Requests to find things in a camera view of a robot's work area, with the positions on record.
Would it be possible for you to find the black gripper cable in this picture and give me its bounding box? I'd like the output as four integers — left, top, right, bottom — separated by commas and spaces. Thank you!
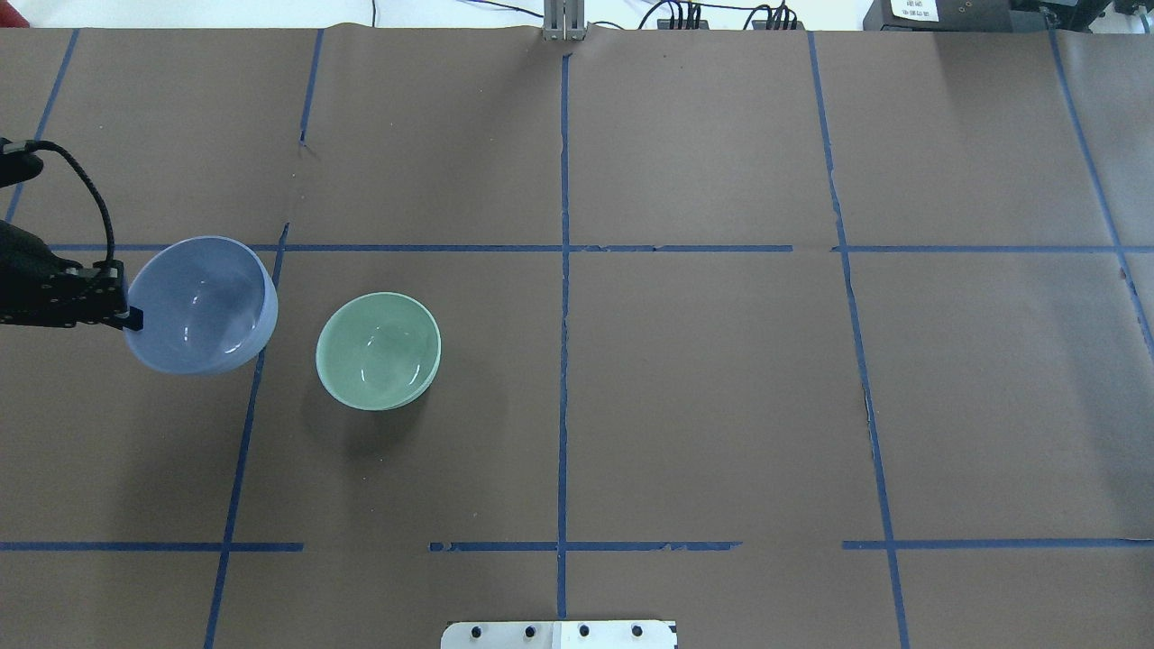
0, 137, 118, 268

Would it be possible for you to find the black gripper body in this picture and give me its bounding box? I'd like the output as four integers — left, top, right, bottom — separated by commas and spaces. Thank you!
1, 222, 129, 329

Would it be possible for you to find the black computer box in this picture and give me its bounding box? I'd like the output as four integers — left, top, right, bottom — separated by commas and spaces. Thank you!
862, 1, 1049, 33

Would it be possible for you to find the black relay module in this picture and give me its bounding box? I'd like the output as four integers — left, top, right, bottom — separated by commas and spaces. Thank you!
646, 1, 709, 32
743, 1, 804, 32

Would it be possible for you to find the near black relay module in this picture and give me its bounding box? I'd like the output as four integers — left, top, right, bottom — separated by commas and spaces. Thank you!
743, 1, 804, 32

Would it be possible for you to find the green bowl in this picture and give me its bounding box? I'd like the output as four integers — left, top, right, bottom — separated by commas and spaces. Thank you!
315, 292, 444, 412

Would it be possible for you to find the brown paper mat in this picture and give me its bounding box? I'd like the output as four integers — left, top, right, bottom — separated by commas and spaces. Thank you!
3, 24, 1151, 648

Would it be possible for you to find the far black relay module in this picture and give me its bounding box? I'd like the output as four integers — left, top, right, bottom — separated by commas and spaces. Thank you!
646, 1, 709, 32

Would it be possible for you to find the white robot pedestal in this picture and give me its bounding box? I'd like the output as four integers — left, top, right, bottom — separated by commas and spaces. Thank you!
440, 619, 679, 648

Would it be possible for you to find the blue bowl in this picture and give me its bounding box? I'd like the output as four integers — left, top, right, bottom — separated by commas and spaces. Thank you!
123, 237, 279, 375

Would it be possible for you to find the aluminium frame post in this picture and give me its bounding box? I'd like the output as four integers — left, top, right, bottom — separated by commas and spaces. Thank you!
544, 0, 589, 42

